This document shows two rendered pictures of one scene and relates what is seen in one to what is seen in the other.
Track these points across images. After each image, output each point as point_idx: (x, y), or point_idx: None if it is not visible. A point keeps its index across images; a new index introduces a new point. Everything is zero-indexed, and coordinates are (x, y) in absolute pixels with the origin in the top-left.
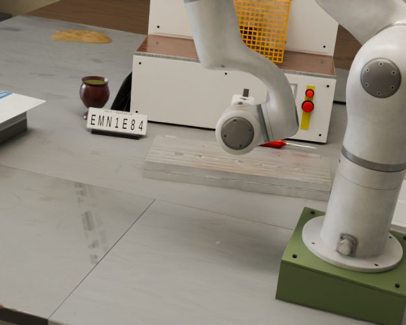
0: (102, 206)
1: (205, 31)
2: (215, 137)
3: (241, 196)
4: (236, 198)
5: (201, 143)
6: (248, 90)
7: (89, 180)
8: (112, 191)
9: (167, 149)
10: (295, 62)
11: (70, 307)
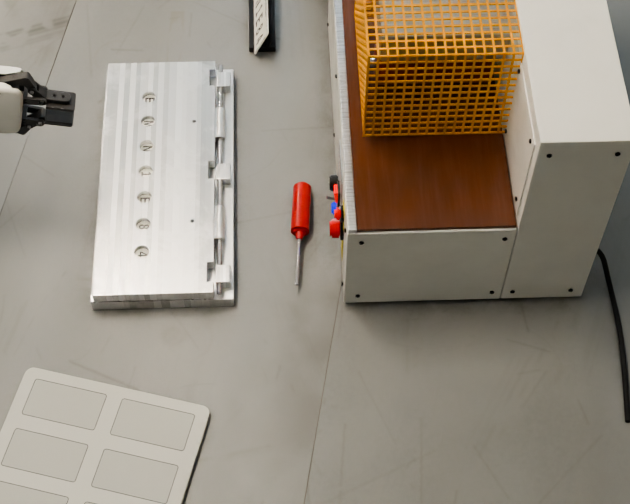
0: (1, 56)
1: None
2: (306, 143)
3: (76, 198)
4: (69, 191)
5: (203, 117)
6: (21, 78)
7: (79, 28)
8: (49, 57)
9: (159, 82)
10: (419, 163)
11: None
